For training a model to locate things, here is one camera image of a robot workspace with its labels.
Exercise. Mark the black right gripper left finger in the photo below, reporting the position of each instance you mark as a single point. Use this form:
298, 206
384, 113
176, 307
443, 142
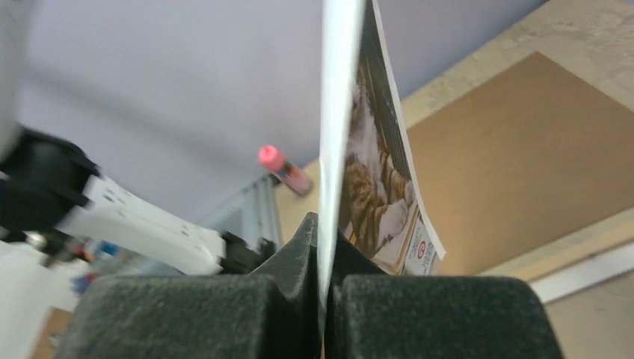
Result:
269, 313

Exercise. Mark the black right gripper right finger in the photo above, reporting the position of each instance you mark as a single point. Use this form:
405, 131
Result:
372, 314

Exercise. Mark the cat and books photo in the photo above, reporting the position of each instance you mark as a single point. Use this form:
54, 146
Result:
368, 193

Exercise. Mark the brown cardboard backing board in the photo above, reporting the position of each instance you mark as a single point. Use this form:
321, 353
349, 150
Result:
531, 155

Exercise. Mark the white mat board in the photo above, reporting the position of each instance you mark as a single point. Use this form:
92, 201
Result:
585, 274

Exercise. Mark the light wooden picture frame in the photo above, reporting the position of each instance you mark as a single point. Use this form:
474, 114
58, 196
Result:
610, 233

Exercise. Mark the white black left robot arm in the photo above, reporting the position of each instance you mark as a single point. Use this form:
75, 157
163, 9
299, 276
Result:
58, 200

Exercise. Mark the pink bottle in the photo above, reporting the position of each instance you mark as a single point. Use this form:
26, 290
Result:
292, 176

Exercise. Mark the aluminium rail base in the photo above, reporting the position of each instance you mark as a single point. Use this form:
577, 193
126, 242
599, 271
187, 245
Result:
251, 214

